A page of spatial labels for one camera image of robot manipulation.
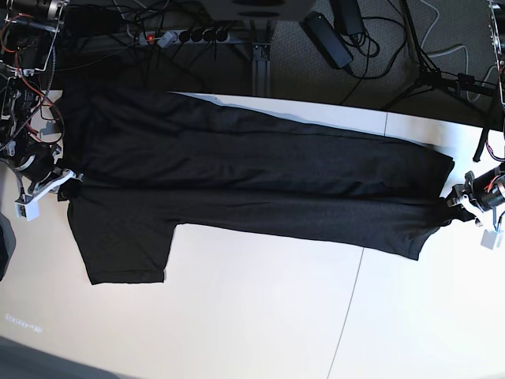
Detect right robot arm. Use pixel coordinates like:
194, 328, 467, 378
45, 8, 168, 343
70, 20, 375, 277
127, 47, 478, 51
1, 1, 76, 205

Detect white power strip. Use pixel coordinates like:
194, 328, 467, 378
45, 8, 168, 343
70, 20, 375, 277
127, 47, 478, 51
136, 27, 232, 48

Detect dark object at left edge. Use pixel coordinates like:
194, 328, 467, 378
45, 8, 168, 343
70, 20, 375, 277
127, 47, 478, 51
0, 214, 17, 280

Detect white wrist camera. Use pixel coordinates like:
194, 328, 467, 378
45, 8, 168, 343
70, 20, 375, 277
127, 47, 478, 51
481, 230, 504, 250
15, 201, 39, 221

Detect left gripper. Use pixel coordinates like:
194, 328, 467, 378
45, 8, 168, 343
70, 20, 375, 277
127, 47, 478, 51
446, 163, 504, 227

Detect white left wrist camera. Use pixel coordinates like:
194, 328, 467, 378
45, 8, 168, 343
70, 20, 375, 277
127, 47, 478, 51
481, 230, 504, 250

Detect white plug adapter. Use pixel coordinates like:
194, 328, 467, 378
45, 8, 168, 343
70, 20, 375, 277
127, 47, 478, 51
157, 31, 178, 48

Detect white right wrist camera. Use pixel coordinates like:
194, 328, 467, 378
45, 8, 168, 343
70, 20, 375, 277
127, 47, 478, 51
15, 201, 39, 221

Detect black power brick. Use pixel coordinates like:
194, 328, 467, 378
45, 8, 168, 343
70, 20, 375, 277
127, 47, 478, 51
330, 0, 365, 36
301, 12, 354, 69

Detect aluminium table leg profile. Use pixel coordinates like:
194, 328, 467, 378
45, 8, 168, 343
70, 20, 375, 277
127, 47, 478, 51
249, 20, 275, 98

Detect black T-shirt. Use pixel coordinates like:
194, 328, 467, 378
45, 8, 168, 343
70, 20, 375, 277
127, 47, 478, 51
58, 75, 454, 284

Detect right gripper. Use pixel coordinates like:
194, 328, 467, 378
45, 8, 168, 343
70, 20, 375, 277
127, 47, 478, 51
11, 144, 84, 201

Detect black tripod stand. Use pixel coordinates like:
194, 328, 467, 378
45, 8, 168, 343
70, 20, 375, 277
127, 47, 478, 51
384, 0, 494, 115

